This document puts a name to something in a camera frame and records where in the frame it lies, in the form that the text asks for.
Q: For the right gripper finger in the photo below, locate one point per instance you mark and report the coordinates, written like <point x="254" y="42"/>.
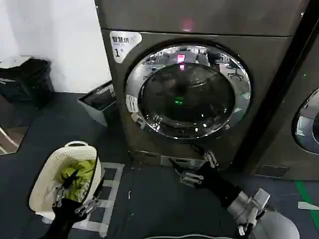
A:
<point x="209" y="156"/>
<point x="187" y="175"/>

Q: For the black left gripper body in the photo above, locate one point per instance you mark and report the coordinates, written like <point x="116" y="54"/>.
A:
<point x="66" y="216"/>

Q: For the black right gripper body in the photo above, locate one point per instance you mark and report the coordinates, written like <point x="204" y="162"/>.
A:
<point x="219" y="184"/>

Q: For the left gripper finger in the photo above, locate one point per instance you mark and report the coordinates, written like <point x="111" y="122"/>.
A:
<point x="66" y="181"/>
<point x="92" y="201"/>

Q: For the yellow-green garment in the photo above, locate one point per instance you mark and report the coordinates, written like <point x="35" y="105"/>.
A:
<point x="83" y="171"/>

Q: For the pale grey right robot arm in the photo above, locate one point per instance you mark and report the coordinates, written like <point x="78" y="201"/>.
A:
<point x="264" y="219"/>

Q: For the white floor tape grid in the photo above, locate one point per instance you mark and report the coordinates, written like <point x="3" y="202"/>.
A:
<point x="109" y="191"/>

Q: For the white plastic laundry basket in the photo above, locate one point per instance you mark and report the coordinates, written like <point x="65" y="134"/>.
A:
<point x="42" y="184"/>

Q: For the round glass dryer door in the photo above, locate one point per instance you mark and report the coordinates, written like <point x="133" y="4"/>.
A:
<point x="187" y="92"/>

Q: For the brown framed floor panel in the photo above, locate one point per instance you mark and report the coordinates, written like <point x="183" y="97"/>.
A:
<point x="11" y="135"/>

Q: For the grey front-loading dryer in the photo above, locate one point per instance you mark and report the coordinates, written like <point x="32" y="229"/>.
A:
<point x="254" y="99"/>

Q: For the green floor tape strip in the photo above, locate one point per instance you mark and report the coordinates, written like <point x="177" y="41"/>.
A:
<point x="305" y="191"/>

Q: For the grey rectangular slatted bin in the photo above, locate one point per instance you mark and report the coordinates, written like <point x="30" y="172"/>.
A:
<point x="98" y="99"/>

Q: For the white floor tape piece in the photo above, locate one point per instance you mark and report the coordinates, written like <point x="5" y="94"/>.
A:
<point x="307" y="205"/>

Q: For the small white door sticker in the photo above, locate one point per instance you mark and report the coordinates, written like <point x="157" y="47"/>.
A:
<point x="132" y="102"/>

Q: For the chrome-rimmed round dryer door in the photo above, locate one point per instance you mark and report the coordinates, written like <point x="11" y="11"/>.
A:
<point x="307" y="119"/>

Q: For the black waste bin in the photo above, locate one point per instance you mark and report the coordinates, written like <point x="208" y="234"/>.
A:
<point x="35" y="79"/>

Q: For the grey dryer with chrome door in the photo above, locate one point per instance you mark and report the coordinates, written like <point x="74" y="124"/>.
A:
<point x="294" y="82"/>

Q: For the white number label sticker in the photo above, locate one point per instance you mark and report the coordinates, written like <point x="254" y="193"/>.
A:
<point x="122" y="44"/>

